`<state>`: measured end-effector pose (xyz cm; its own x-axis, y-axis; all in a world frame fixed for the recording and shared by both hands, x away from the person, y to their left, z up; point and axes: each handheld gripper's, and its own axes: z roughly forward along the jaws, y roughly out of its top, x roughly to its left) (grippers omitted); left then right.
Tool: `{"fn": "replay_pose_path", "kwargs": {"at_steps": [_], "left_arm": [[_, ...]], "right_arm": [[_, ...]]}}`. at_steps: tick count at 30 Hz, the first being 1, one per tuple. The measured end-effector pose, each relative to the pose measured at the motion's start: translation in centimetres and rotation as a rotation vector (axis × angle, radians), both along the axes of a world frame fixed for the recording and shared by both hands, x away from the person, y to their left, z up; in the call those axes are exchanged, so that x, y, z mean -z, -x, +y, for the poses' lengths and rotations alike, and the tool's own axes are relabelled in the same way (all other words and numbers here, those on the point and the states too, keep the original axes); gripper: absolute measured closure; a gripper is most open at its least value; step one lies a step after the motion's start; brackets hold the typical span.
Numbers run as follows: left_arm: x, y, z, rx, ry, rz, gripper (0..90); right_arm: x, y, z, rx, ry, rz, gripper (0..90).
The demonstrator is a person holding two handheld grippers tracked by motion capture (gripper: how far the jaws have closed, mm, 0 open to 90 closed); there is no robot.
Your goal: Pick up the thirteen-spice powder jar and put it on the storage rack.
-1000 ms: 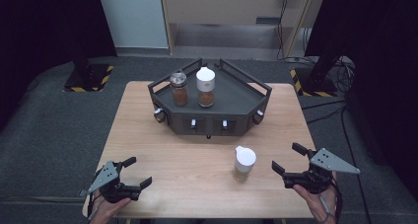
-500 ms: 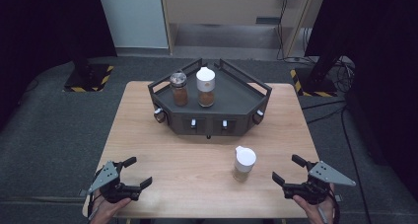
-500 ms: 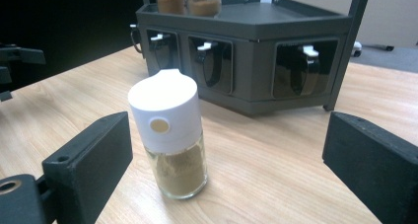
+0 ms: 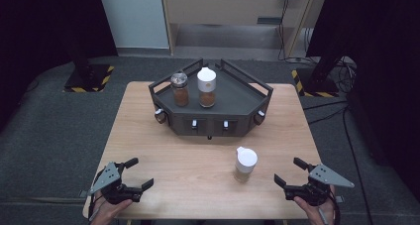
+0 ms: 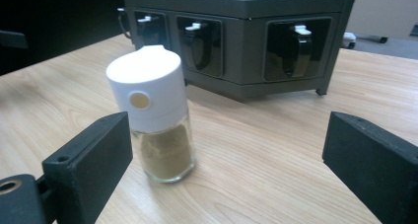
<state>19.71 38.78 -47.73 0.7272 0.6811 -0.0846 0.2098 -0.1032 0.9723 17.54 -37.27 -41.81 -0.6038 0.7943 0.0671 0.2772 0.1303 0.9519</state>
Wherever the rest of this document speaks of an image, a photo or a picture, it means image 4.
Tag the white-lid jar brown spice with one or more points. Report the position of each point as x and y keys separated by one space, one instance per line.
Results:
x=206 y=83

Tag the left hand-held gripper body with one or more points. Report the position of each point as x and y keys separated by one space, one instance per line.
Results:
x=107 y=178

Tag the person's right hand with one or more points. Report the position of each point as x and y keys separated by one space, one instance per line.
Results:
x=317 y=215

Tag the silver-lid glass spice jar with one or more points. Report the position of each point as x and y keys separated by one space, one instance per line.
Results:
x=180 y=89

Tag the light wooden cabinet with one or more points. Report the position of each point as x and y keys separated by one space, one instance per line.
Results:
x=228 y=10

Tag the white panel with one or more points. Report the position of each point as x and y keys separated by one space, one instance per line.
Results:
x=135 y=17

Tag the black curtain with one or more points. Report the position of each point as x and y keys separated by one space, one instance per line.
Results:
x=33 y=36
x=386 y=53

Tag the person's left hand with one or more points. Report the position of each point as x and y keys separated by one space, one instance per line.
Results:
x=109 y=213

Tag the black stand post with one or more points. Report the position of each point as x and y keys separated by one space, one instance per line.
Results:
x=327 y=66
x=81 y=59

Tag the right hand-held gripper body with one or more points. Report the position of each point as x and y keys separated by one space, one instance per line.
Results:
x=327 y=177

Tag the black-yellow striped stand base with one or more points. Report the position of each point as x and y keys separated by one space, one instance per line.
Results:
x=99 y=83
x=302 y=83

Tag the white-lid jar pale spice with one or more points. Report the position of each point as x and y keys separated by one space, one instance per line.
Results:
x=246 y=160

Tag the dark grey corner rack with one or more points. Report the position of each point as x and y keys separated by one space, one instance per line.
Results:
x=231 y=96

